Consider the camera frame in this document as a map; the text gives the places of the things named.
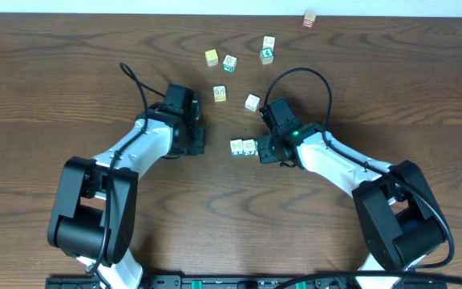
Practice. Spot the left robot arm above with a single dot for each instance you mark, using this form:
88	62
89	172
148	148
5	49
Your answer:
95	205

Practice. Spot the red sided wooden block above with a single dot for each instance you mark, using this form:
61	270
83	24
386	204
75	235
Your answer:
268	42

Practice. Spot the yellow top wooden block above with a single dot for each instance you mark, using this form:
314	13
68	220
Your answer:
211	57

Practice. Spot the yellow sided O wooden block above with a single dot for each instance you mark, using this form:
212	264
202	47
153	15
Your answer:
249	147

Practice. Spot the green 4 wooden block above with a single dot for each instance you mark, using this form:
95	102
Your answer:
266	55

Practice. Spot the plain white wooden block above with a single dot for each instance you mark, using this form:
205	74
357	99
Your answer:
252	102

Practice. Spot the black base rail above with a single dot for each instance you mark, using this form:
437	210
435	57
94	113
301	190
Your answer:
178	282

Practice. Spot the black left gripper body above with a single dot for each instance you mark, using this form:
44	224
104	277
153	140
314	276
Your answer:
196	132

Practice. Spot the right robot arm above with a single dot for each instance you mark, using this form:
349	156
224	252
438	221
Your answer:
397	211

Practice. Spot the green F wooden block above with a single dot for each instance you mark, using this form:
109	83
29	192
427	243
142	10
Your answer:
229	63

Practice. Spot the red block by wall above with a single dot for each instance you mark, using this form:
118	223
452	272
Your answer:
309	19

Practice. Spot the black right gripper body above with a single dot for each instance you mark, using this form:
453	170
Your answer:
269	148

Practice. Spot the yellow K wooden block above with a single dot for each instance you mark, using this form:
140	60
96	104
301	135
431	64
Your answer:
219	93

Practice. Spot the blue sided X wooden block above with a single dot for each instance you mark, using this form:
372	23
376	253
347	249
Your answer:
236	147

